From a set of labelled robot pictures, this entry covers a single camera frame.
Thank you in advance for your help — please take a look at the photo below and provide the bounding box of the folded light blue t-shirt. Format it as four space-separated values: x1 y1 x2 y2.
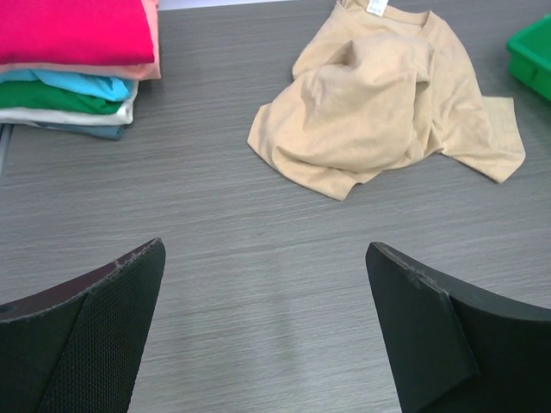
1 69 134 102

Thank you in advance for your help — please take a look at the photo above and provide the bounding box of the folded green t-shirt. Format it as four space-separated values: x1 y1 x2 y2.
1 81 122 114

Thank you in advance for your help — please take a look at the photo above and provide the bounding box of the folded white t-shirt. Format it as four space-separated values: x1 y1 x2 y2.
1 81 139 126

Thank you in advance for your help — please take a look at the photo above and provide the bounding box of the green plastic bin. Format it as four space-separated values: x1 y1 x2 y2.
506 15 551 101

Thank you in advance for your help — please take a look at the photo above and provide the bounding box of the folded salmon pink t-shirt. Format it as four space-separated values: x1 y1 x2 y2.
1 0 161 81

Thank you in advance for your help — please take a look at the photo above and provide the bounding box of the folded grey-blue t-shirt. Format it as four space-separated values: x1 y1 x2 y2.
28 122 126 141

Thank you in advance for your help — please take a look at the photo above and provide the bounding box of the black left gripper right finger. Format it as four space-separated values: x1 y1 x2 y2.
365 242 550 412

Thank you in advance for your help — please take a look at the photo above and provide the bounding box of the folded magenta t-shirt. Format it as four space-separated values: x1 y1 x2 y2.
1 1 154 66

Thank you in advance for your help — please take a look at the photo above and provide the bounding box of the beige t-shirt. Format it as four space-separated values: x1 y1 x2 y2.
247 1 525 200

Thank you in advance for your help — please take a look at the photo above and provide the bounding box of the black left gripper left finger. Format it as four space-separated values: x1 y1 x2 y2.
1 238 166 412

